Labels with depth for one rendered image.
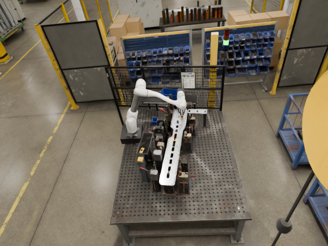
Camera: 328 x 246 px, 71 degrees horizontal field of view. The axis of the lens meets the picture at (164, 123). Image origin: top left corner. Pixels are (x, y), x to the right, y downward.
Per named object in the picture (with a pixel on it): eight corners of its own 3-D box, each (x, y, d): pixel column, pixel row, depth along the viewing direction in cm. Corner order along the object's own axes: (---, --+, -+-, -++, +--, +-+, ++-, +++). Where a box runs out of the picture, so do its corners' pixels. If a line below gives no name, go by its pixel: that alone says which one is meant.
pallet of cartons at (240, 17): (265, 56, 656) (276, 5, 566) (276, 70, 596) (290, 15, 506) (223, 60, 662) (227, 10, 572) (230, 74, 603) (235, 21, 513)
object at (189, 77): (195, 89, 370) (195, 71, 350) (181, 88, 375) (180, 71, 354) (195, 88, 372) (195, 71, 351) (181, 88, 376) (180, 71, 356)
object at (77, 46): (127, 102, 560) (104, 16, 427) (126, 105, 549) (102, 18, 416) (73, 106, 571) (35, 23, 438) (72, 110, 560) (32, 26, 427)
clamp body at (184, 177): (190, 195, 280) (189, 178, 256) (178, 194, 283) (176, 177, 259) (191, 188, 288) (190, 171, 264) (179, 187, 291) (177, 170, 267)
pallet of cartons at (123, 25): (142, 60, 719) (136, 26, 649) (117, 61, 728) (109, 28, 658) (147, 44, 807) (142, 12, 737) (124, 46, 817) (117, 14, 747)
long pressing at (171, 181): (176, 186, 259) (176, 185, 258) (157, 184, 263) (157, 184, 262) (188, 109, 358) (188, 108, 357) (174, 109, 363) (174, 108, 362)
